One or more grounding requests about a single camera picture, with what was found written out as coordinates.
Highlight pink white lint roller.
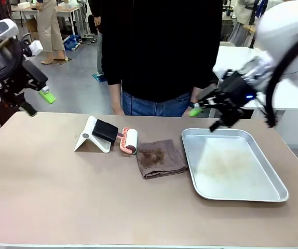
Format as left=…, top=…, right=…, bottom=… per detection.
left=91, top=119, right=139, bottom=156

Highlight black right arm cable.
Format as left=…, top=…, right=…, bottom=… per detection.
left=264, top=33, right=298, bottom=129

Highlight bystander in beige trousers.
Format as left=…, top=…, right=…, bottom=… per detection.
left=35, top=0, right=67, bottom=65

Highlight person's right forearm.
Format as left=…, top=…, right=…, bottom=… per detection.
left=108, top=82, right=123, bottom=104

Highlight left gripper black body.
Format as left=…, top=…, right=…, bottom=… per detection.
left=0, top=60, right=49, bottom=107

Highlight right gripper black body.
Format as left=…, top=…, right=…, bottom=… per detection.
left=199, top=69, right=256, bottom=127

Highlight person's left hand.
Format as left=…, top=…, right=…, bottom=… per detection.
left=189, top=86, right=205, bottom=109

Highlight metal tray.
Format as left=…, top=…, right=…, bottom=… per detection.
left=181, top=127, right=290, bottom=203

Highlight bystander in dark clothes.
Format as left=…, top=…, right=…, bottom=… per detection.
left=88, top=0, right=105, bottom=76

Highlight bystander in light coat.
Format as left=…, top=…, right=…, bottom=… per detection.
left=228, top=0, right=259, bottom=48

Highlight white background table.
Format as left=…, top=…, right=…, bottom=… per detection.
left=10, top=4, right=88, bottom=37

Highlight person in black sweater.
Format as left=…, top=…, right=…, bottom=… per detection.
left=88, top=0, right=223, bottom=118

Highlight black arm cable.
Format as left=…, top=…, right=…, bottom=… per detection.
left=0, top=38, right=23, bottom=88
left=264, top=33, right=298, bottom=129

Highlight white box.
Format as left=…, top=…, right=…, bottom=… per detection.
left=29, top=40, right=44, bottom=57

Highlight blue plastic bag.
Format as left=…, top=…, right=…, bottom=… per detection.
left=62, top=34, right=82, bottom=52

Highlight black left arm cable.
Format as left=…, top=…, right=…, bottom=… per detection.
left=0, top=38, right=23, bottom=88

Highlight cardboard box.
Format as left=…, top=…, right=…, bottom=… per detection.
left=25, top=17, right=40, bottom=42

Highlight person's right hand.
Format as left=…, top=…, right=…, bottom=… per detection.
left=111, top=101, right=126, bottom=116

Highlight brown towel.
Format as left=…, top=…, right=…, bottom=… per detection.
left=136, top=139, right=189, bottom=180

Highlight white lint roller stand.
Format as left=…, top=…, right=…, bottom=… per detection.
left=73, top=115, right=112, bottom=154

